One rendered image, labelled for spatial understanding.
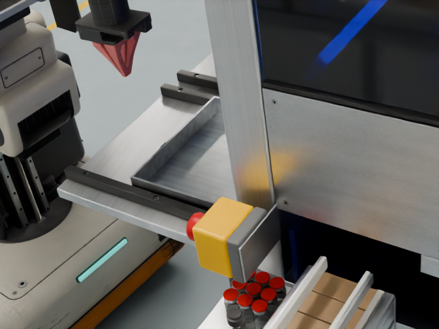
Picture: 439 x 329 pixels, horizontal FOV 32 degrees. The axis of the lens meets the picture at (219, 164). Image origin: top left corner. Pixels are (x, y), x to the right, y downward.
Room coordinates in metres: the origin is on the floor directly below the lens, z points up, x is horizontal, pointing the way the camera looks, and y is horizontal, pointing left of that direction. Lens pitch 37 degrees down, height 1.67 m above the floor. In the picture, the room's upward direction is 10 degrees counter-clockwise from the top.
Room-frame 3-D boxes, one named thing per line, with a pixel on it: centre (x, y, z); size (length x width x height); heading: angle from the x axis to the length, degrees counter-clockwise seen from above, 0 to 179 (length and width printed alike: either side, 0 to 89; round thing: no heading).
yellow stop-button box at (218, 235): (0.73, 0.00, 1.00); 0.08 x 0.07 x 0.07; 51
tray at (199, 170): (1.00, -0.06, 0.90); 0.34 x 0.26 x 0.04; 52
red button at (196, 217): (0.75, 0.04, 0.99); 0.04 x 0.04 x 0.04; 51
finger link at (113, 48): (1.06, 0.13, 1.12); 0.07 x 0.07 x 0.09; 51
